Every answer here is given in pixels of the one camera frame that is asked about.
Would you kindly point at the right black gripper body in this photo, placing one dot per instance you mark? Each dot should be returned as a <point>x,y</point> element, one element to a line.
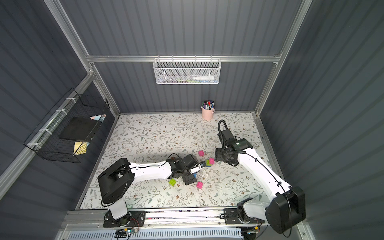
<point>221,154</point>

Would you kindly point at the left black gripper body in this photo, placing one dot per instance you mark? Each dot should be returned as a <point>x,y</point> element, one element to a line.
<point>188,177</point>

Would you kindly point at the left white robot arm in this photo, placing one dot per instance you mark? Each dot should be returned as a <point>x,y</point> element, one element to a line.
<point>117,178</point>

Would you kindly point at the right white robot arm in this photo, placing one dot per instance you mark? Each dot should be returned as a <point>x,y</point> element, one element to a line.
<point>286,205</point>

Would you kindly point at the lime green square lego brick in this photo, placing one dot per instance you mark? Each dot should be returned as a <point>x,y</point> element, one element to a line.
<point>172,182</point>

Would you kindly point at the pink pen cup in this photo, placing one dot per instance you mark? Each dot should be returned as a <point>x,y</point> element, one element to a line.
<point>208,115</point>

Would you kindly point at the markers in cup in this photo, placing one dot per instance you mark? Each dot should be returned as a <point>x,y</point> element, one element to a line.
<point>208,105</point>

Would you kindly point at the white tube in basket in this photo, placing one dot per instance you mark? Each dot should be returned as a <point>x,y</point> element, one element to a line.
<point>204,78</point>

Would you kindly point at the yellow sticky note pad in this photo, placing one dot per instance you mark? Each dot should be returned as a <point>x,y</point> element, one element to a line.
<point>80,148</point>

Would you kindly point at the black notebook in basket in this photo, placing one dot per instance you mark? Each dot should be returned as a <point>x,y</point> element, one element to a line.
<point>80,130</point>

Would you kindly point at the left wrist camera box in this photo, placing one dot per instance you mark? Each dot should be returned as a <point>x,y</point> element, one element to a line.
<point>190,161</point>

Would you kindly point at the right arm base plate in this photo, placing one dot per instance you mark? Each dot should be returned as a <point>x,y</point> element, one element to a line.
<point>234,216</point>

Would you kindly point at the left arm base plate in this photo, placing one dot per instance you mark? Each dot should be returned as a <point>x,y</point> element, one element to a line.
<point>130,220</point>

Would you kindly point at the white wire wall basket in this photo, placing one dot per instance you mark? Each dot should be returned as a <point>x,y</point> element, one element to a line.
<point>182,73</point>

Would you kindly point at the aluminium front rail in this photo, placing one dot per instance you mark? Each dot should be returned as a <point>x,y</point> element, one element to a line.
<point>156,218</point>

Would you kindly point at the black wire wall basket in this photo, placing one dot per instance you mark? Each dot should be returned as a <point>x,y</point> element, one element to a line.
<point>45,141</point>

